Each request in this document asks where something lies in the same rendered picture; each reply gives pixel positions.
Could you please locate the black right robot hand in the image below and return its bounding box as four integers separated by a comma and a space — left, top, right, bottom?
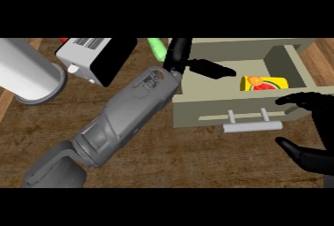
273, 91, 334, 177

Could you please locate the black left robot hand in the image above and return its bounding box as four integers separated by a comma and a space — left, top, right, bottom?
162, 38, 237, 80

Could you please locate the beige open drawer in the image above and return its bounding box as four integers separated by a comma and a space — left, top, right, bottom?
171, 38, 316, 129

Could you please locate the yellow fruit print cup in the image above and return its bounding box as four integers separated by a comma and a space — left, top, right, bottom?
239, 75, 289, 92

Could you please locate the green vegetable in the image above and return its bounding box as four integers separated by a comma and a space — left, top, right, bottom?
146, 38, 168, 63

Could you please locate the white and black box appliance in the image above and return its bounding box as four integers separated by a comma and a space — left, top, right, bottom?
52, 38, 138, 88

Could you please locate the white cylinder appliance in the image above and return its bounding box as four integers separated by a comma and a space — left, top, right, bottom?
0, 38, 67, 106

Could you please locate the pale grey drawer handle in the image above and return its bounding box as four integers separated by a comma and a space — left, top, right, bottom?
221, 107, 283, 134

